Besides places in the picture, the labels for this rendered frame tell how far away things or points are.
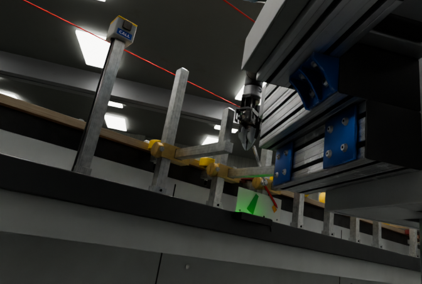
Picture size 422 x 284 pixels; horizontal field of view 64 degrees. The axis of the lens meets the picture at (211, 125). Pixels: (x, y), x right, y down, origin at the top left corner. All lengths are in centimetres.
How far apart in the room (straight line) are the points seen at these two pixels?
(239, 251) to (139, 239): 44
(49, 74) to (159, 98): 237
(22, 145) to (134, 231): 45
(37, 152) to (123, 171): 30
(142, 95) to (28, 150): 650
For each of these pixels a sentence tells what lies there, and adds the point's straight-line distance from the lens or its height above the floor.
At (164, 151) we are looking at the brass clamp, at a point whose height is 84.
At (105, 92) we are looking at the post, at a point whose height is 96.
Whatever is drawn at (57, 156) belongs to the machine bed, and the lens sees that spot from 125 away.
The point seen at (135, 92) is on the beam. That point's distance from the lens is 768.
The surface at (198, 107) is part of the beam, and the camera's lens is 766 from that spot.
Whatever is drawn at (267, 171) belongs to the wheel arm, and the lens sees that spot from 117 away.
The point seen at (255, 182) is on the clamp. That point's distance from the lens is 146.
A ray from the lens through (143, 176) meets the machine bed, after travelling 137.
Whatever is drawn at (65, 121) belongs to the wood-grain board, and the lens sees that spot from 124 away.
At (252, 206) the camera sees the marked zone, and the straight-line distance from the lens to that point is 140.
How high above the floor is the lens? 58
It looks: 19 degrees up
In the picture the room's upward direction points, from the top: 10 degrees clockwise
